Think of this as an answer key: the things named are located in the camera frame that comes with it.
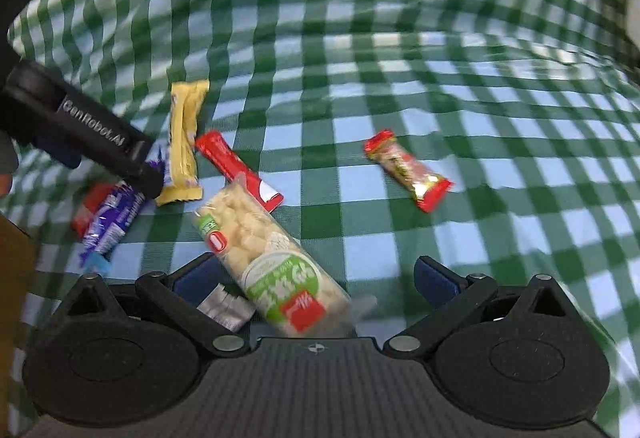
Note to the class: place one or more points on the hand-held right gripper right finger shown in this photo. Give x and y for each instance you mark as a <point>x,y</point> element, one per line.
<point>435,280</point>

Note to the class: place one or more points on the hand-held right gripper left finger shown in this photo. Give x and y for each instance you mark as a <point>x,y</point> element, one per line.
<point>195,275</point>

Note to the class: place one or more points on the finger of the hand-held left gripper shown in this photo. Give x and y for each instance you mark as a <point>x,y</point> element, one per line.
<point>100,133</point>
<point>60,151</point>

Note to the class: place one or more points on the silver snack packet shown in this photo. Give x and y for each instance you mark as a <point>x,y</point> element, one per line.
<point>225,310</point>

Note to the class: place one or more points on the orange-red spicy strip packet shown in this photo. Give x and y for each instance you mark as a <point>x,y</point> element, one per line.
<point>87,210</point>

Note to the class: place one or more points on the clear green-label puffed snack packet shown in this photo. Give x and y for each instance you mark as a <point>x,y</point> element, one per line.
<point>260,238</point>

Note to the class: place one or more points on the purple snack packet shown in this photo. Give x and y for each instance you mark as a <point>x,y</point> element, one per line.
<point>112,218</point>

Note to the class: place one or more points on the cardboard box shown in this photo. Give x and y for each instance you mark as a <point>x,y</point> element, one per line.
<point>15,278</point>

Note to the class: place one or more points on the yellow snack bar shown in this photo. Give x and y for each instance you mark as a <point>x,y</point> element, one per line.
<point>181,143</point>

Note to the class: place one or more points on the small blue snack packet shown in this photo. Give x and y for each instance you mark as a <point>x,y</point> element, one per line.
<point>95,264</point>

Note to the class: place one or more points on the red and gold candy packet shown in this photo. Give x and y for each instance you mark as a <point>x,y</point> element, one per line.
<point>405,168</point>

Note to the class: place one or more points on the red snack stick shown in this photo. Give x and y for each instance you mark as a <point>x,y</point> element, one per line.
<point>225,158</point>

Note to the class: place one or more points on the green checkered bedsheet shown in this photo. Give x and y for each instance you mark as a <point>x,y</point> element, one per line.
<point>350,68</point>

